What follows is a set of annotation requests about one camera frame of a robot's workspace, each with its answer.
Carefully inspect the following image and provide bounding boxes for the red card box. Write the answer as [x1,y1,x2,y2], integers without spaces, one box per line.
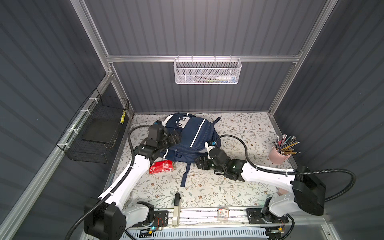
[149,160,175,175]

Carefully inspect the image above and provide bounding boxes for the navy blue student backpack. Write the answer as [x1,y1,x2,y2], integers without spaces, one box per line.
[161,113,221,188]

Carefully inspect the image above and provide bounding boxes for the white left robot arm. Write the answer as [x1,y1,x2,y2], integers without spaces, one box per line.
[81,123,181,240]

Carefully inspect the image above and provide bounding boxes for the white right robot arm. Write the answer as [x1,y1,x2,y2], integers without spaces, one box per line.
[195,148,326,218]

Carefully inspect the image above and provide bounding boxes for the small clear staples box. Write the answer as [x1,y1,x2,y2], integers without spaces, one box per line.
[218,206,229,223]

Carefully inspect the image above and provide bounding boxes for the black and cream stapler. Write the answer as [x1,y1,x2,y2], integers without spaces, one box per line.
[172,193,181,227]

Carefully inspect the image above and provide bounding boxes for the pink pencil cup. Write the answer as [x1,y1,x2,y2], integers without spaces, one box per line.
[269,148,291,165]

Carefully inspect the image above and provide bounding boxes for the bundle of coloured pencils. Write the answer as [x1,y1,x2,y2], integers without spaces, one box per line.
[274,134,301,156]

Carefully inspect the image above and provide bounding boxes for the pink pencil case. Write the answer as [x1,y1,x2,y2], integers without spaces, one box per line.
[278,188,289,196]

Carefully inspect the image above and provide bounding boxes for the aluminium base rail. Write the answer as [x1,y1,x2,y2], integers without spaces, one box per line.
[131,206,289,232]

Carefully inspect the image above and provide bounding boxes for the black right cable conduit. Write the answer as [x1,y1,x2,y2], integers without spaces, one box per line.
[218,134,357,202]

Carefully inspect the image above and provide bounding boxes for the black cable conduit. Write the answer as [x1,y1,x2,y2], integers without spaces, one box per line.
[64,124,154,240]
[218,134,357,202]

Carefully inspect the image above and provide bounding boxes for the white wire mesh basket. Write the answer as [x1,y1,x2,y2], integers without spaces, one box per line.
[173,57,242,85]

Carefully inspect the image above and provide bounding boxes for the black wire wall basket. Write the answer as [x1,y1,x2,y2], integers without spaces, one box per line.
[57,91,129,164]

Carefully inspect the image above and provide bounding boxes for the black left cable conduit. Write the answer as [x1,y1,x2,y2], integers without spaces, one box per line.
[64,124,154,240]

